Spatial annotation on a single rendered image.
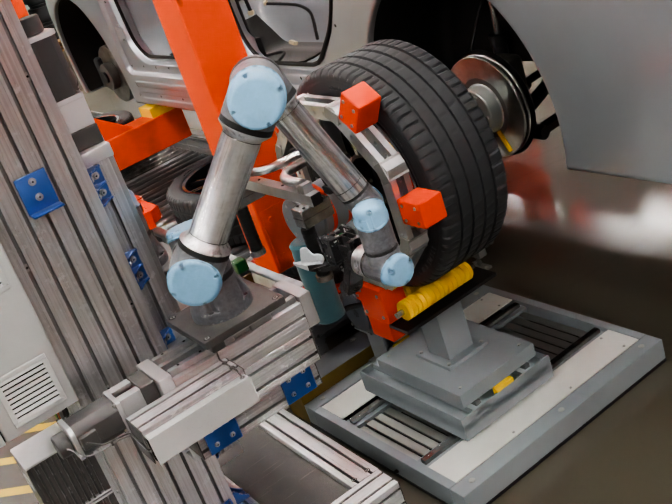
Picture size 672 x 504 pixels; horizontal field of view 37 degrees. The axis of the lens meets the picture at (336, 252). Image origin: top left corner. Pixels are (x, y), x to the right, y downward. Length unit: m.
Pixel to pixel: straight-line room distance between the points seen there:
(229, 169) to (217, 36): 0.99
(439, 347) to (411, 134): 0.79
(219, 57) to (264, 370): 1.03
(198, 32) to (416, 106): 0.77
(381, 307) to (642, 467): 0.81
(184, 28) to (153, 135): 2.12
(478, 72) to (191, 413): 1.36
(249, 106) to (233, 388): 0.64
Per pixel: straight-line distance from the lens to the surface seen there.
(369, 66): 2.58
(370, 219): 2.12
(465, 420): 2.85
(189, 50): 2.98
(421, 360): 3.05
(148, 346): 2.46
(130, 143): 4.98
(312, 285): 2.80
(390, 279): 2.15
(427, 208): 2.40
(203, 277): 2.12
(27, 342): 2.31
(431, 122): 2.48
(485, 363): 2.94
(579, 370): 3.08
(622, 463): 2.84
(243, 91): 1.99
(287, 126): 2.17
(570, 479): 2.82
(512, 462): 2.81
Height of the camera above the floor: 1.79
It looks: 24 degrees down
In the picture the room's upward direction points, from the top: 19 degrees counter-clockwise
